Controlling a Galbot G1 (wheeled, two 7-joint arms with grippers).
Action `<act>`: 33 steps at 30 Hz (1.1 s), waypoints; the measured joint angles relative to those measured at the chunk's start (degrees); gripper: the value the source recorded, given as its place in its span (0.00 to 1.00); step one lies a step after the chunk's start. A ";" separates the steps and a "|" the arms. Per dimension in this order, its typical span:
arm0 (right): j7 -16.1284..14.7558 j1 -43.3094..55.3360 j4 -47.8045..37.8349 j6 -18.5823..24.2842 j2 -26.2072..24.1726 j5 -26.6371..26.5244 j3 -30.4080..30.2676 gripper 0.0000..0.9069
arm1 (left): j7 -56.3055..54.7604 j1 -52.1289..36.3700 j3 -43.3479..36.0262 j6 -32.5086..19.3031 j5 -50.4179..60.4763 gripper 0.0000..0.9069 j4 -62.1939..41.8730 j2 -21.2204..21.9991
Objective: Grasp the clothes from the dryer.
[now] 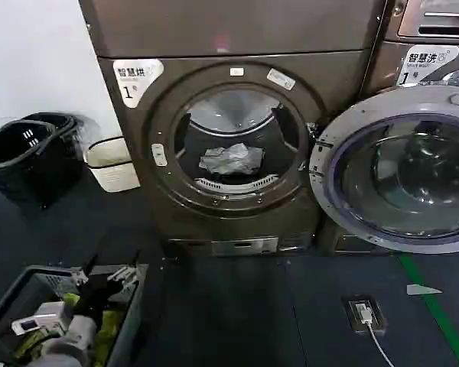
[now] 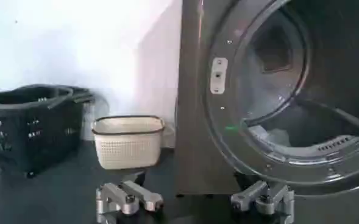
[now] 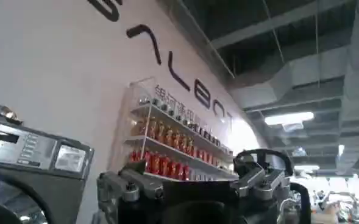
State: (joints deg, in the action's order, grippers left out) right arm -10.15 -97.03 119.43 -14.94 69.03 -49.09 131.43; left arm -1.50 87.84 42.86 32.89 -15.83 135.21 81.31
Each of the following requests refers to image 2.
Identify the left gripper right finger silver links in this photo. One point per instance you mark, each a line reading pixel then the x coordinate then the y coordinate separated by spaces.
pixel 273 198

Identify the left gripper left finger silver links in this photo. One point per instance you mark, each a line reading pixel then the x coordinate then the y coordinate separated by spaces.
pixel 119 198

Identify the cream plastic laundry basket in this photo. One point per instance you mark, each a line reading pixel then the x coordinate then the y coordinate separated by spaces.
pixel 127 146

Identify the pale cloth in drum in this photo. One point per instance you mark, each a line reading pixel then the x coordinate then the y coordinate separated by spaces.
pixel 276 137

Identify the grey dryer with round opening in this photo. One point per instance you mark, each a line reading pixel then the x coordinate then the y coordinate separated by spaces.
pixel 197 137

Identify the dark plastic wheeled basket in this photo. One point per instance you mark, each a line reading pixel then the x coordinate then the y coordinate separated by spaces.
pixel 30 134

